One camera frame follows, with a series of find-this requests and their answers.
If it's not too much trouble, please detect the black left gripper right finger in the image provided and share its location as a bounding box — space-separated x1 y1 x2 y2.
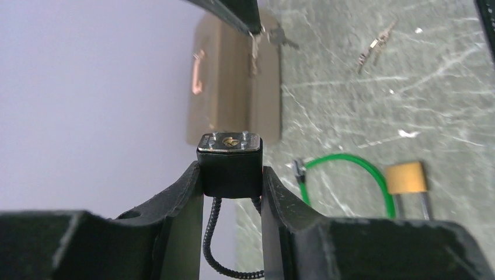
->
261 166 494 279

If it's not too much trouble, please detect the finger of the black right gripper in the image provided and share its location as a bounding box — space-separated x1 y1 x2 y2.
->
188 0 263 36
475 0 494 62

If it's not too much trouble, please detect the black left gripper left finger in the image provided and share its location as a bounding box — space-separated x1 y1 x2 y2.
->
1 162 203 279

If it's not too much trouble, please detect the black cable padlock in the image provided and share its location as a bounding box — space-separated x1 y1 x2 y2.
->
197 131 264 279

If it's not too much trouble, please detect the silver key bunch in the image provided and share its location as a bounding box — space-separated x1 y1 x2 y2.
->
356 19 399 74

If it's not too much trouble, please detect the brown plastic toolbox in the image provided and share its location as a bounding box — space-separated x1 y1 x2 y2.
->
186 13 282 146

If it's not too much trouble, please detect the brass padlock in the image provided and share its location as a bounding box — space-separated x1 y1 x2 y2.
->
385 161 433 220

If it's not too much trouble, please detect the green cable lock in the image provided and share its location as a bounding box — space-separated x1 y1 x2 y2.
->
292 153 398 219

